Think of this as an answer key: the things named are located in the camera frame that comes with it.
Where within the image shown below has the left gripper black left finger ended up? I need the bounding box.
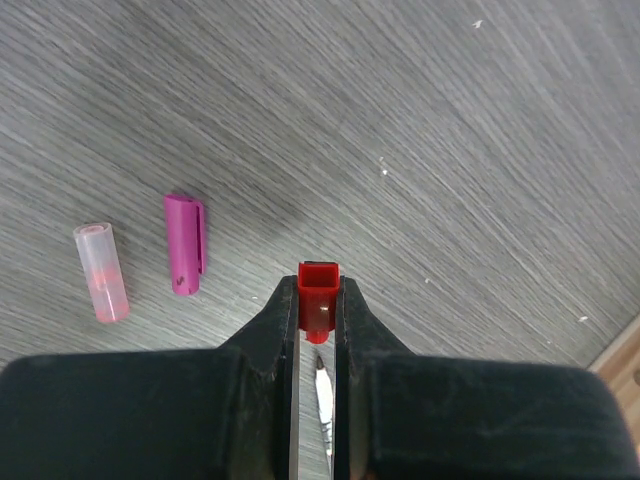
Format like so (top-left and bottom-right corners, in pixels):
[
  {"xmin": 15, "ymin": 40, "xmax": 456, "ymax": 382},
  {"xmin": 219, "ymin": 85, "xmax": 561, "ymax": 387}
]
[{"xmin": 223, "ymin": 276, "xmax": 300, "ymax": 479}]

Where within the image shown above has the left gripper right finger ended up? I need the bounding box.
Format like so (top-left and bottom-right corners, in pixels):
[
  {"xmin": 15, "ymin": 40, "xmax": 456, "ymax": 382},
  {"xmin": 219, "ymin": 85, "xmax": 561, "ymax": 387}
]
[{"xmin": 332, "ymin": 276, "xmax": 413, "ymax": 479}]

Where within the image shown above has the red pen cap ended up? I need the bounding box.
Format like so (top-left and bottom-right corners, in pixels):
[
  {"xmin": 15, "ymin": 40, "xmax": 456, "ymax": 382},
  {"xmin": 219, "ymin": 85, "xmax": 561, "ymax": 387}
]
[{"xmin": 297, "ymin": 262, "xmax": 340, "ymax": 345}]

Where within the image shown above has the magenta bic marker cap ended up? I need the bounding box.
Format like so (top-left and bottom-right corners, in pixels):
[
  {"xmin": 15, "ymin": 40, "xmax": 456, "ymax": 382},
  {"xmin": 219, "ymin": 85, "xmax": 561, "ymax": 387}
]
[{"xmin": 163, "ymin": 194, "xmax": 207, "ymax": 296}]

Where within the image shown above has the clear pink pen cap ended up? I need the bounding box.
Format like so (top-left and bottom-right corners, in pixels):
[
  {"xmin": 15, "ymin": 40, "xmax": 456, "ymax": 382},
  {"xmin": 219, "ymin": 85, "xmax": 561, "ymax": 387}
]
[{"xmin": 73, "ymin": 222, "xmax": 130, "ymax": 323}]

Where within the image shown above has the red white pen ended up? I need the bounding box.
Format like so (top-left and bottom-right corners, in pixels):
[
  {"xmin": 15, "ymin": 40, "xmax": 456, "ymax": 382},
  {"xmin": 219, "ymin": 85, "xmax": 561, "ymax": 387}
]
[{"xmin": 314, "ymin": 355, "xmax": 334, "ymax": 471}]

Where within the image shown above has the wooden clothes rack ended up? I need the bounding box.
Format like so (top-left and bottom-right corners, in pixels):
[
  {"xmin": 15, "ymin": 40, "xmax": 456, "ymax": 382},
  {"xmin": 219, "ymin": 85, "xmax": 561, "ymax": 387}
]
[{"xmin": 588, "ymin": 318, "xmax": 639, "ymax": 424}]

